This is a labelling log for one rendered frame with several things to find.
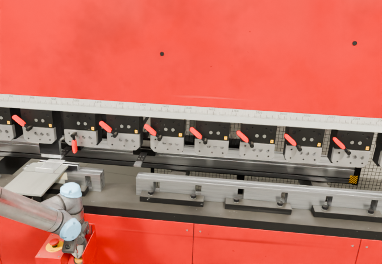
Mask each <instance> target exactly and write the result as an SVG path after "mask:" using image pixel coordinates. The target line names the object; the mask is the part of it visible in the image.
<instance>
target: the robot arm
mask: <svg viewBox="0 0 382 264"><path fill-rule="evenodd" d="M0 216H3V217H6V218H8V219H11V220H15V221H18V222H20V223H23V224H27V225H30V226H32V227H35V228H39V229H42V230H44V231H47V232H51V233H54V234H56V235H58V236H60V238H62V239H63V240H64V243H63V247H62V250H61V251H62V252H63V253H71V254H72V255H73V256H74V257H76V258H77V259H80V258H81V257H82V254H83V252H84V250H85V248H86V246H87V244H88V242H87V241H86V239H85V235H86V233H87V234H88V233H89V231H90V230H89V222H88V221H85V220H84V208H83V205H82V193H81V189H80V186H79V184H77V183H74V182H70V183H66V184H64V185H63V186H62V187H61V188H60V193H59V194H57V195H56V196H53V197H51V198H49V199H47V200H45V201H43V202H41V203H39V202H37V201H35V200H32V199H30V198H27V197H25V196H22V195H19V194H17V193H15V192H12V191H10V190H7V189H5V188H3V187H0ZM76 249H77V250H78V253H77V250H76Z"/></svg>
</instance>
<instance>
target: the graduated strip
mask: <svg viewBox="0 0 382 264"><path fill-rule="evenodd" d="M0 101H9V102H26V103H43V104H60V105H69V106H86V107H103V108H120V109H129V110H146V111H163V112H180V113H189V114H206V115H223V116H240V117H249V118H266V119H283V120H299V121H316V122H325V123H342V124H360V125H376V126H382V119H377V118H359V117H350V116H332V115H315V114H298V113H288V112H271V111H254V110H236V109H227V108H210V107H192V106H175V105H166V104H148V103H131V102H113V101H104V100H87V99H69V98H52V97H35V96H25V95H8V94H0Z"/></svg>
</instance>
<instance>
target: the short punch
mask: <svg viewBox="0 0 382 264"><path fill-rule="evenodd" d="M39 149H40V154H41V156H42V157H51V158H61V154H62V151H61V141H60V140H59V141H58V142H53V143H52V144H44V143H39Z"/></svg>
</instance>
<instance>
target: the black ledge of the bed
mask: <svg viewBox="0 0 382 264"><path fill-rule="evenodd" d="M0 175H1V177H0V187H3V188H4V187H5V186H7V185H8V184H9V183H10V182H11V181H12V180H13V179H14V178H16V177H17V175H10V174H0ZM82 205H83V208H84V213H91V214H98V215H110V216H122V217H134V218H141V219H153V220H165V221H177V222H184V223H196V224H209V225H220V226H227V227H240V228H252V229H263V230H271V231H283V232H295V233H307V234H319V235H326V236H338V237H350V238H362V239H369V240H381V241H382V223H375V222H368V221H355V220H343V219H330V218H323V217H314V216H313V213H312V211H311V210H309V209H296V208H292V213H291V215H285V214H278V213H265V212H252V211H240V210H233V209H225V202H212V201H205V200H204V206H203V207H195V206H182V205H175V204H163V203H150V202H140V195H137V194H136V185H125V184H118V183H105V186H104V188H103V189H102V191H101V192H100V191H88V193H87V194H86V195H85V196H82Z"/></svg>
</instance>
